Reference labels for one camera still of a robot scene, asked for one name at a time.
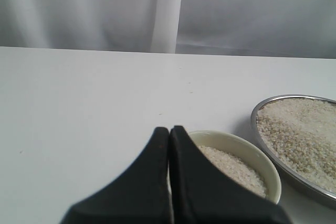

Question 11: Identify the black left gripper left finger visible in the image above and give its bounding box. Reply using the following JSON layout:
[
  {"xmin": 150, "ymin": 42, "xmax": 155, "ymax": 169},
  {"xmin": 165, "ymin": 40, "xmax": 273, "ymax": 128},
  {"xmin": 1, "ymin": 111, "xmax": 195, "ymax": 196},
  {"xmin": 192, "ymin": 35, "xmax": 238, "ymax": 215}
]
[{"xmin": 61, "ymin": 127, "xmax": 169, "ymax": 223}]

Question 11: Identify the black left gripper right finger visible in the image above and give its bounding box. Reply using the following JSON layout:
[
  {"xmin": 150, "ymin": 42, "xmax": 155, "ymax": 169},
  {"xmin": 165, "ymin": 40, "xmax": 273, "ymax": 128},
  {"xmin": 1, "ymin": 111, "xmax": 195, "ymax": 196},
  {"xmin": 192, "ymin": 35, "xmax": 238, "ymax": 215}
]
[{"xmin": 169, "ymin": 126, "xmax": 290, "ymax": 223}]

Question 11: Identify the white ceramic rice bowl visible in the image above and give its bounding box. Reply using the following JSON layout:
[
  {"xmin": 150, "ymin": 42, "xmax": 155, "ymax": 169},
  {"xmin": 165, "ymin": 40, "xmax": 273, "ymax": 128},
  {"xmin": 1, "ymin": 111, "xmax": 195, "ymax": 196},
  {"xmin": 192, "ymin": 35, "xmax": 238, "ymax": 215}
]
[{"xmin": 189, "ymin": 130, "xmax": 282, "ymax": 204}]

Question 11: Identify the round steel rice tray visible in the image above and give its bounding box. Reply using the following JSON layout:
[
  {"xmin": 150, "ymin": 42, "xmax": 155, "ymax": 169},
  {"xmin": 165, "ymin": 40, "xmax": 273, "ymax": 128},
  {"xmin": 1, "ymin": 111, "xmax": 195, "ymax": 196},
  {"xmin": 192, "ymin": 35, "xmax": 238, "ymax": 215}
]
[{"xmin": 250, "ymin": 94, "xmax": 335, "ymax": 209}]

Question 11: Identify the white backdrop curtain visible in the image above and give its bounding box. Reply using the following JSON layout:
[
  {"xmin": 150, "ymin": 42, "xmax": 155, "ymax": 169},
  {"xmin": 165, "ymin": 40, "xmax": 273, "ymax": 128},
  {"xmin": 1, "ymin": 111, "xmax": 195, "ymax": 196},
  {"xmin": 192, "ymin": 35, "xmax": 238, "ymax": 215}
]
[{"xmin": 1, "ymin": 0, "xmax": 335, "ymax": 58}]

